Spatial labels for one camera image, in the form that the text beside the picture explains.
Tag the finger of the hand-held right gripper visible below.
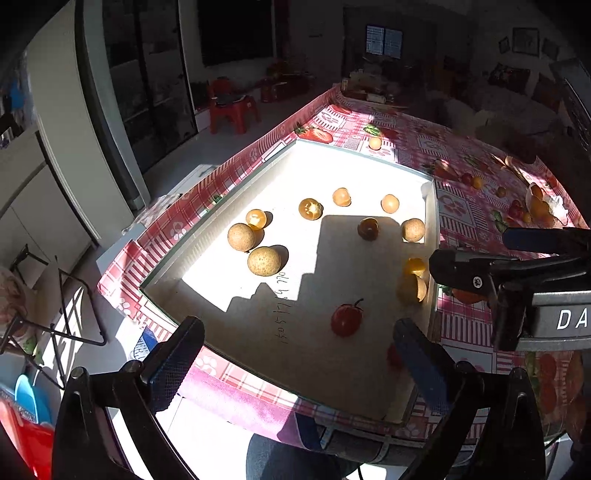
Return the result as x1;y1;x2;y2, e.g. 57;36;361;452
429;249;591;304
502;226;591;257

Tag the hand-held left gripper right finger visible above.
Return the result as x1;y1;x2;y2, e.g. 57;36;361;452
392;318;548;480

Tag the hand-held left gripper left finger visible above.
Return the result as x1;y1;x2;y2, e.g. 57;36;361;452
51;316;205;480

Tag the longan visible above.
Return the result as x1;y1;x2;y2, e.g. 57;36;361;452
401;218;426;243
398;274;428;304
247;246;282;278
227;223;256;252

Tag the dark brown fruit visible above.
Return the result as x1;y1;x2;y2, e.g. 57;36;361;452
357;217;380;242

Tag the white shallow tray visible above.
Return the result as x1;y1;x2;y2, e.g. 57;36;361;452
139;138;439;425

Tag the blue labelled container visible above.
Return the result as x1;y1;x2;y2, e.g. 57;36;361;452
130;325;158;361

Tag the dried fruit peel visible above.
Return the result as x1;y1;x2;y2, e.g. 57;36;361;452
492;154;532;178

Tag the grey sofa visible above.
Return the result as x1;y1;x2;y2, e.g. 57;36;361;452
443;78;568;148

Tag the black folding chair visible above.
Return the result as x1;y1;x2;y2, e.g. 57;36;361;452
0;244;107;388

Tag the person's dark trousered leg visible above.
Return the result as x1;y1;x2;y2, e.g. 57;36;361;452
245;411;356;480

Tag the blue plastic stool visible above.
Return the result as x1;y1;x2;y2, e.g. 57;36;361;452
11;373;54;425

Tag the dark patterned cushion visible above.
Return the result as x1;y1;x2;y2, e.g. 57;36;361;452
487;62;532;95

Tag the red plastic stool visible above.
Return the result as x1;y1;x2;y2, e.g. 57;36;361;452
0;399;56;480
208;78;262;134

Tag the pink plastic bag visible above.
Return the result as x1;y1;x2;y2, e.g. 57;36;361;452
0;268;28;326

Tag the cluttered side table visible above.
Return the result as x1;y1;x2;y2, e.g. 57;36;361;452
339;69;407;104

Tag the window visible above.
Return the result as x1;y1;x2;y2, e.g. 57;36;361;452
365;24;403;58

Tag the white cabinet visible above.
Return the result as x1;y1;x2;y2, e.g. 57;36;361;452
0;28;139;259

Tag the glass sliding door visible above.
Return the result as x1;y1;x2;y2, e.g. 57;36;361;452
78;0;199;174

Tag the grey table rail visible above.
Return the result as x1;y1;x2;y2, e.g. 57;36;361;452
318;425;467;467

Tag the black wall board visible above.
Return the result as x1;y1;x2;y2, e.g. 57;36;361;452
196;0;278;68

